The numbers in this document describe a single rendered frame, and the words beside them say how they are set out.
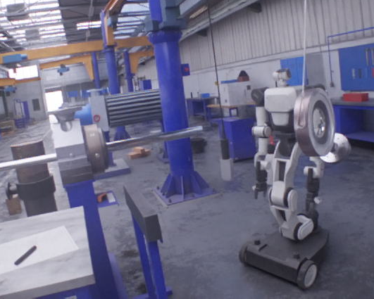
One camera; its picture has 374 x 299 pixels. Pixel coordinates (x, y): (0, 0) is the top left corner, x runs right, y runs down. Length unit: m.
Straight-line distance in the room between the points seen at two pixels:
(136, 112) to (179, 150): 2.04
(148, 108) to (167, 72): 2.05
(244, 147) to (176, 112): 1.97
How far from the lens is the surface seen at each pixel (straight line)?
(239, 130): 5.48
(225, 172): 1.78
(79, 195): 2.03
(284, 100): 2.13
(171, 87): 3.94
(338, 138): 2.04
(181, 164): 4.07
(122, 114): 5.82
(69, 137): 2.12
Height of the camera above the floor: 1.47
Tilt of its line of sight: 9 degrees down
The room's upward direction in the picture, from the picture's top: 7 degrees counter-clockwise
